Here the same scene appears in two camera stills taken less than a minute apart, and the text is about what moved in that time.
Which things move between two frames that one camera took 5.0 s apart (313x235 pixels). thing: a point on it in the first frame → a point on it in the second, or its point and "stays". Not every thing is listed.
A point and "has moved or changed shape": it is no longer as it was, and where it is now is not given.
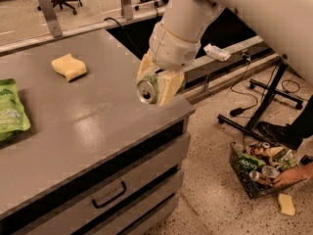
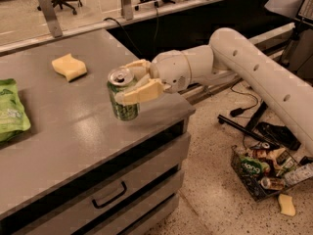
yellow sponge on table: [68, 67] stays
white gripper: [172, 51] → [170, 70]
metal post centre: [126, 1] stays
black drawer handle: [124, 190] stays
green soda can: [147, 89] has moved or changed shape
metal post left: [49, 14] stays
